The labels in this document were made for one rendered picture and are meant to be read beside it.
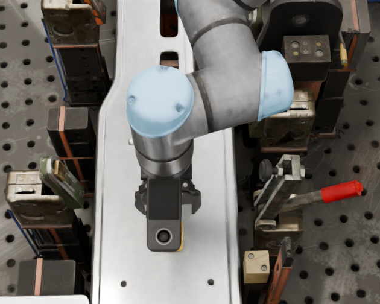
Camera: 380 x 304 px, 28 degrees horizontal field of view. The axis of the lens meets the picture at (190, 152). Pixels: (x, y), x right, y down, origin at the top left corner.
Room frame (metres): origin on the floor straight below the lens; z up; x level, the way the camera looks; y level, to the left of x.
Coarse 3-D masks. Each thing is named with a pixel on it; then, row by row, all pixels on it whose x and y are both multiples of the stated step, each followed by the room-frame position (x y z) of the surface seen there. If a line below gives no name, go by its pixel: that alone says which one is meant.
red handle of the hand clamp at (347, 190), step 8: (344, 184) 0.40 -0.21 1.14; (352, 184) 0.39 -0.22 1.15; (360, 184) 0.39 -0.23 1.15; (312, 192) 0.40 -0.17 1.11; (320, 192) 0.39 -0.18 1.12; (328, 192) 0.39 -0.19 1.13; (336, 192) 0.39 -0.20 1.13; (344, 192) 0.39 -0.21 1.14; (352, 192) 0.38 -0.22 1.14; (360, 192) 0.39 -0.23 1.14; (288, 200) 0.39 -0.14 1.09; (296, 200) 0.39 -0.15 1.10; (304, 200) 0.39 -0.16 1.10; (312, 200) 0.39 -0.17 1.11; (320, 200) 0.38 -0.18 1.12; (328, 200) 0.38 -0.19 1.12; (336, 200) 0.38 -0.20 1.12; (288, 208) 0.38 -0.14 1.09; (296, 208) 0.38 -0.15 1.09
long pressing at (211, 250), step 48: (144, 0) 0.82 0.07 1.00; (144, 48) 0.72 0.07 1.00; (96, 192) 0.45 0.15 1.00; (96, 240) 0.37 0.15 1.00; (144, 240) 0.37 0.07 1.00; (192, 240) 0.37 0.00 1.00; (96, 288) 0.30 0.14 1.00; (144, 288) 0.30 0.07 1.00; (192, 288) 0.30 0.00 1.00; (240, 288) 0.29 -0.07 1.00
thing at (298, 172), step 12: (288, 156) 0.41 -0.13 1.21; (264, 168) 0.39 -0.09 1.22; (276, 168) 0.39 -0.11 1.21; (288, 168) 0.39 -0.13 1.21; (300, 168) 0.39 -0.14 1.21; (264, 180) 0.38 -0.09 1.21; (276, 180) 0.40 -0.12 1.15; (288, 180) 0.37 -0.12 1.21; (300, 180) 0.37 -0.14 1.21; (264, 192) 0.40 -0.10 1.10; (276, 192) 0.38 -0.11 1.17; (288, 192) 0.37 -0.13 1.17; (276, 204) 0.37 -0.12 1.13; (264, 216) 0.37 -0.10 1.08
